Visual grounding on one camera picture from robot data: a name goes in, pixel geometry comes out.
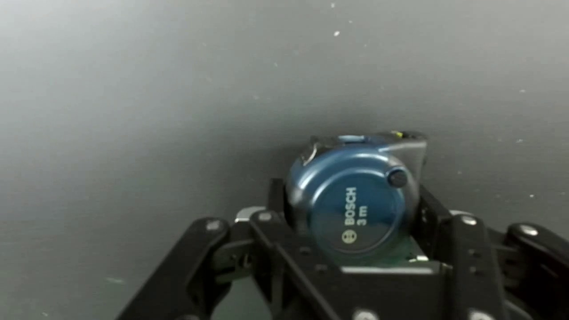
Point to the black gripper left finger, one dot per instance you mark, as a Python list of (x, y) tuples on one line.
[(260, 260)]

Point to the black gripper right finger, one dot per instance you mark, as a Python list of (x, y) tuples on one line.
[(473, 260)]

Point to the blue Bosch tape measure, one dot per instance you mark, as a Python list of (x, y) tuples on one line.
[(356, 192)]

